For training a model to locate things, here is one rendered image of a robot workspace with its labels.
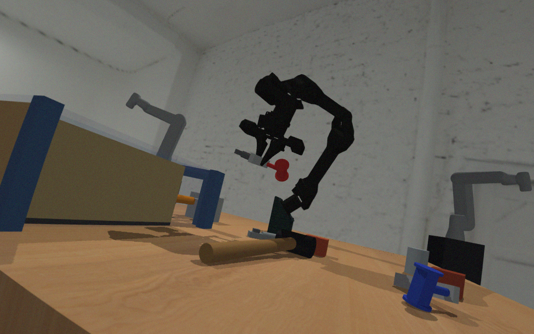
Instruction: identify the wooden-handled mallet with black head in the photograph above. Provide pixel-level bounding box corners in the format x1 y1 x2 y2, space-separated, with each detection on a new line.
199 229 317 263

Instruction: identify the orange-red cube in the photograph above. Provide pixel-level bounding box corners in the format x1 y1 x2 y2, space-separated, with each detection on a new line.
431 266 466 300
307 235 329 257

